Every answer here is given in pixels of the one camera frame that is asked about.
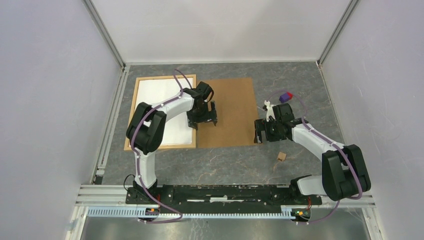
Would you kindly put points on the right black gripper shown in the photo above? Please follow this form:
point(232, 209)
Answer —
point(259, 125)

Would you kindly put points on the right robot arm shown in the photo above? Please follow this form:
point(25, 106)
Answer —
point(343, 170)

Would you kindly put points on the purple and red block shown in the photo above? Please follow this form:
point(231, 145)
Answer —
point(285, 97)

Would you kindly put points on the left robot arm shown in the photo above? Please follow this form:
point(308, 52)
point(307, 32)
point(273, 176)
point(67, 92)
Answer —
point(147, 126)

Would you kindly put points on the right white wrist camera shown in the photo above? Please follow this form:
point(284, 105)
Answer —
point(268, 107)

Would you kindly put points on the white paper sheet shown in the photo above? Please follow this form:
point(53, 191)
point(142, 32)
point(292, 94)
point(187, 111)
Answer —
point(153, 90)

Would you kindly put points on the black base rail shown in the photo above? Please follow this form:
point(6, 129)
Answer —
point(218, 200)

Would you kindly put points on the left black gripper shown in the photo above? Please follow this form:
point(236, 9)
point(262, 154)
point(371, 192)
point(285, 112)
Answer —
point(193, 120)

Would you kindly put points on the brown backing board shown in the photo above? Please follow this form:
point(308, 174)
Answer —
point(236, 109)

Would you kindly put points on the small brown cube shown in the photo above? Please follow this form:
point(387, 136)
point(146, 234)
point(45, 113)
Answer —
point(281, 157)

